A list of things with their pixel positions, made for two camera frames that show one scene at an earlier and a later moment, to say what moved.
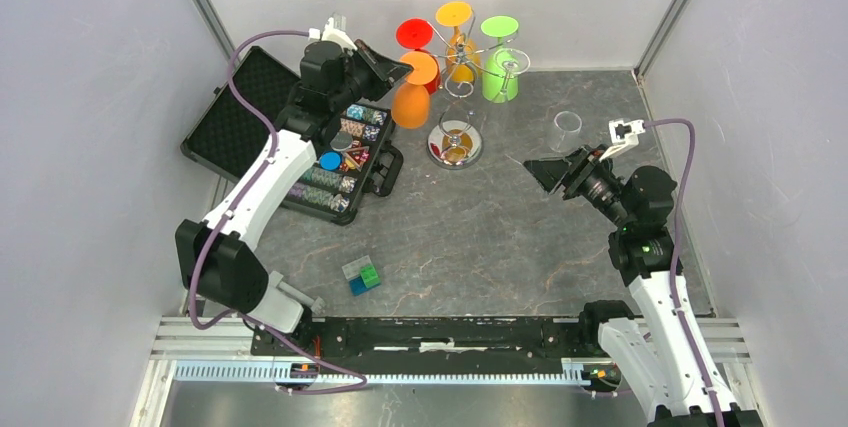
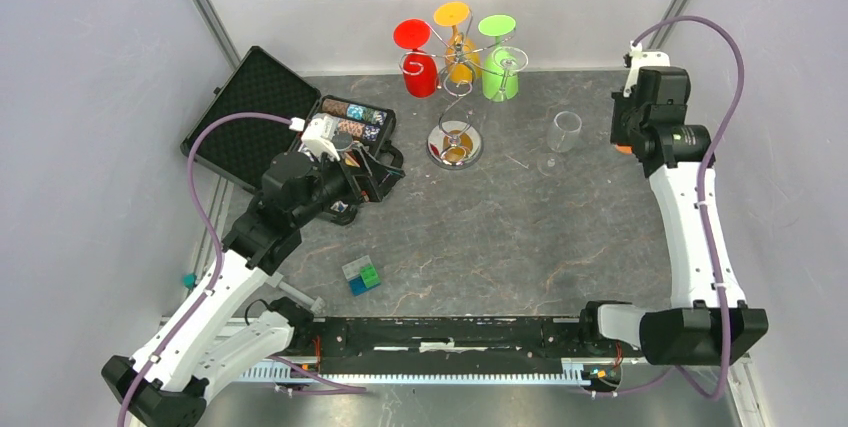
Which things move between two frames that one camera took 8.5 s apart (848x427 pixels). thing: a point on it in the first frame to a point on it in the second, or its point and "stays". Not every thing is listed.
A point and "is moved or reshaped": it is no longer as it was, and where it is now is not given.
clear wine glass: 565,137 stays
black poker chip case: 241,108 stays
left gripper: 385,67 to 373,179
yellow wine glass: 463,61 stays
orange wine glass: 411,100 is moved or reshaped
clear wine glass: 513,62 stays
